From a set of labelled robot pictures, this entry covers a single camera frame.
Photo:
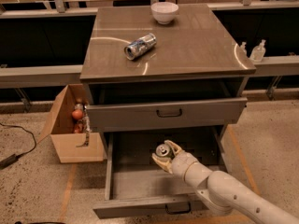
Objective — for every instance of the green drink can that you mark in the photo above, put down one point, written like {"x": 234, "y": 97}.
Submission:
{"x": 164, "y": 150}

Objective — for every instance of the small clear pump bottle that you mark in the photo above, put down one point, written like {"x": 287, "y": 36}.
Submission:
{"x": 243, "y": 47}

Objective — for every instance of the white ceramic bowl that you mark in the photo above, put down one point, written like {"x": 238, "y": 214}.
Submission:
{"x": 164, "y": 12}

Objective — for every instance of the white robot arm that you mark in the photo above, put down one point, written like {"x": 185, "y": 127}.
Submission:
{"x": 219, "y": 191}

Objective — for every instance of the cardboard box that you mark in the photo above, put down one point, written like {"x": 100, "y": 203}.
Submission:
{"x": 69, "y": 143}

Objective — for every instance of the silver blue can lying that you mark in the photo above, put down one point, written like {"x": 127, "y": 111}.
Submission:
{"x": 140, "y": 46}

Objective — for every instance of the snack packets in box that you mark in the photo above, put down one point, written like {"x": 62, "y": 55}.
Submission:
{"x": 81, "y": 122}

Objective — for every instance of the open middle grey drawer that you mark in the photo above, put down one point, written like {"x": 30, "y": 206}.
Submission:
{"x": 137, "y": 186}

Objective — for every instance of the grey drawer cabinet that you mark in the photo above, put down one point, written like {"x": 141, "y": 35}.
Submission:
{"x": 195, "y": 58}

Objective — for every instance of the orange round fruit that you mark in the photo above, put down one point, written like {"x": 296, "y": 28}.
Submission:
{"x": 77, "y": 114}

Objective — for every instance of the clear sanitizer bottle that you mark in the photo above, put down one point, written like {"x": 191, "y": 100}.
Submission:
{"x": 258, "y": 52}

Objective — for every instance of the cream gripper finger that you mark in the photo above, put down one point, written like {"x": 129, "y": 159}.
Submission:
{"x": 173, "y": 148}
{"x": 164, "y": 162}

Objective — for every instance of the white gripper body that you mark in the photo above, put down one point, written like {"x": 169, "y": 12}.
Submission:
{"x": 182, "y": 164}

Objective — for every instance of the upper grey drawer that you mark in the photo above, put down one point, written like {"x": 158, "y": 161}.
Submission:
{"x": 168, "y": 115}

